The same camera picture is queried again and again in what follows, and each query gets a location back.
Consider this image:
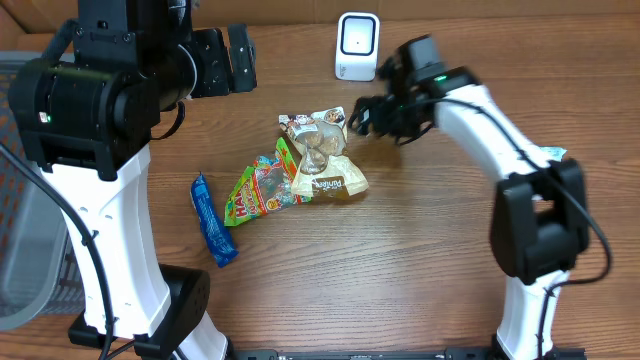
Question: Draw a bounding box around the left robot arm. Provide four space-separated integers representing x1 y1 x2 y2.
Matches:
9 0 257 359

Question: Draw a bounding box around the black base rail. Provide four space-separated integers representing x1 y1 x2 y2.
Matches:
229 347 586 360

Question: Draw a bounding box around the light teal snack packet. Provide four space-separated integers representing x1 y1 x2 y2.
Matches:
541 146 567 162

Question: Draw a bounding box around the white barcode scanner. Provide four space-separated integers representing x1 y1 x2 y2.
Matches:
335 12 380 82

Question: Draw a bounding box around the green Haribo gummy bag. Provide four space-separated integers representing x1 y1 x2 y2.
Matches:
224 137 311 227

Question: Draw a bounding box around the dried mushroom snack bag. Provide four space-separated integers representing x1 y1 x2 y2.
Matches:
278 107 369 199

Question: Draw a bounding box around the grey plastic mesh basket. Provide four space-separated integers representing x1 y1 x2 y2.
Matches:
0 50 86 332

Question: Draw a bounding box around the blue Oreo cookie pack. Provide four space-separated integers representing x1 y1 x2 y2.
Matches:
190 173 238 268

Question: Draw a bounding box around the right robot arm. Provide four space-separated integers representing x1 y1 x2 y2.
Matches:
348 35 589 359

